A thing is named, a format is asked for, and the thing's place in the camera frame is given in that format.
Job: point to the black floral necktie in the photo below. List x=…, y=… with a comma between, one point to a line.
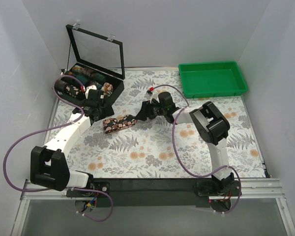
x=112, y=125

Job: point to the rolled dark green tie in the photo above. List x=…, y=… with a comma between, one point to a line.
x=100, y=78

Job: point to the floral patterned table mat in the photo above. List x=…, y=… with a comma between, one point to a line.
x=146, y=149

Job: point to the rolled navy floral tie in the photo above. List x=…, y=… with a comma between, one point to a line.
x=94, y=83

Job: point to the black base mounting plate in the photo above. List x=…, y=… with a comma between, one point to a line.
x=146, y=192

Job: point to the rolled teal tie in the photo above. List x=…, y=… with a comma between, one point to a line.
x=84, y=80

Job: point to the aluminium frame rail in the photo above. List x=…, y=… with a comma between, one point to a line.
x=260, y=210

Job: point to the green plastic tray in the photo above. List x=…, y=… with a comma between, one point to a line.
x=212, y=79

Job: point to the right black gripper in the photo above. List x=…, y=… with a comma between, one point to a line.
x=145, y=111

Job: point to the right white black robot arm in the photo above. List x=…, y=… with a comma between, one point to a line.
x=211, y=125

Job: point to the rolled brown patterned tie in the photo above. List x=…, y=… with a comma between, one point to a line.
x=82, y=70

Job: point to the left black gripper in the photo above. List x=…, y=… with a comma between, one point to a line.
x=96, y=96

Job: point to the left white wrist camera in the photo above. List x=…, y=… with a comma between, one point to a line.
x=88, y=89

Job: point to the rolled cream red tie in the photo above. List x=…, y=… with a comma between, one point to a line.
x=107, y=89

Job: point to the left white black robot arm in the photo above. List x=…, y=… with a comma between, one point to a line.
x=48, y=164

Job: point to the rolled black floral tie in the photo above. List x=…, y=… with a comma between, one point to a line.
x=72, y=90

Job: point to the rolled dark purple tie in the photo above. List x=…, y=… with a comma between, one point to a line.
x=60, y=85

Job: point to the black tie display box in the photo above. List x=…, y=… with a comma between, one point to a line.
x=93, y=59

